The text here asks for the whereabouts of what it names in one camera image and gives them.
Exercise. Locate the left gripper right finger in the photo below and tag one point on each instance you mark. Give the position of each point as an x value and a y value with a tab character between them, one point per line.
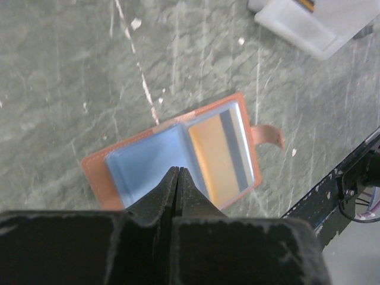
221	250

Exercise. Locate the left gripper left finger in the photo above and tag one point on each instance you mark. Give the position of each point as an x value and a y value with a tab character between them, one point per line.
128	246

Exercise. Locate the pink leather card holder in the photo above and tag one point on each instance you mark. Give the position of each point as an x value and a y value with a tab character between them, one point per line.
121	174

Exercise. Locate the orange credit card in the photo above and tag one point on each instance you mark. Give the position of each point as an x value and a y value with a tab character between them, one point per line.
222	151

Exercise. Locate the white plastic card bin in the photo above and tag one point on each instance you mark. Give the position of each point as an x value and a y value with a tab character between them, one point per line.
319	28

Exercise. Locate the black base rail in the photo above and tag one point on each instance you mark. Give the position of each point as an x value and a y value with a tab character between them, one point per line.
329	206

